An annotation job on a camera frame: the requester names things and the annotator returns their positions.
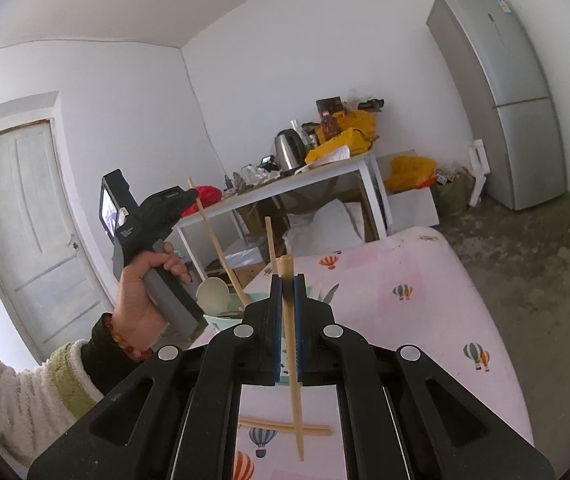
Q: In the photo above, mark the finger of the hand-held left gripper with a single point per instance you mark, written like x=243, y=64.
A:
x=180, y=200

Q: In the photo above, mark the steel electric kettle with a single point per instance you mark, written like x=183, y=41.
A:
x=289, y=152

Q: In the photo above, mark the person's left hand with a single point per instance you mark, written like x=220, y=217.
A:
x=135, y=300

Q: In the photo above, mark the brown box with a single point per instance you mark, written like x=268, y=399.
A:
x=329, y=106

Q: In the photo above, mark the pile of metal kitchenware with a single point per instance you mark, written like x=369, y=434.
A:
x=252, y=172

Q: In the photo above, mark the pink printed blanket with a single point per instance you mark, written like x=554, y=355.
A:
x=415, y=320

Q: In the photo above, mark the orange yellow bag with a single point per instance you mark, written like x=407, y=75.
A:
x=410, y=170

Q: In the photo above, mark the mint green utensil holder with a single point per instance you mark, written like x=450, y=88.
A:
x=222, y=319

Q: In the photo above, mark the white table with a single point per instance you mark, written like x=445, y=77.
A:
x=335, y=167

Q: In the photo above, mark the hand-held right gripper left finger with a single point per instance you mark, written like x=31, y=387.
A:
x=277, y=330

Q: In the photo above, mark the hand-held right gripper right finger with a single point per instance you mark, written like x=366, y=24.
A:
x=299, y=330

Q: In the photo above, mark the grey refrigerator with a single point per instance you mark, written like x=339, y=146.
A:
x=505, y=100

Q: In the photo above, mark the white door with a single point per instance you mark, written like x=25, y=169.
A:
x=30, y=240

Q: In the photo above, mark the person's left forearm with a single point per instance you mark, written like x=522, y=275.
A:
x=25, y=400

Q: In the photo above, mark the cream plastic ladle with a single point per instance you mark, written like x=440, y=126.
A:
x=212, y=295

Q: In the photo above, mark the white storage box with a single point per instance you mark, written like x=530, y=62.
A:
x=415, y=207

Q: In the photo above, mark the wooden chopstick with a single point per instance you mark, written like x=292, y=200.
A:
x=260, y=428
x=215, y=240
x=265, y=423
x=271, y=245
x=295, y=410

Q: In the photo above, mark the white wrapped box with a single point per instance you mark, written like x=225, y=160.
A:
x=242, y=259

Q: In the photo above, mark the red plastic bag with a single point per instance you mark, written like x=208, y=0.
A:
x=210, y=195

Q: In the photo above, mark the dark green bag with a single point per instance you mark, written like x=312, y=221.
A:
x=452, y=194

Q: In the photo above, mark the white plastic stand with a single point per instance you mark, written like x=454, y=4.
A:
x=479, y=170

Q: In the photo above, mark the cardboard box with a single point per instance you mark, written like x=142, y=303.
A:
x=251, y=274

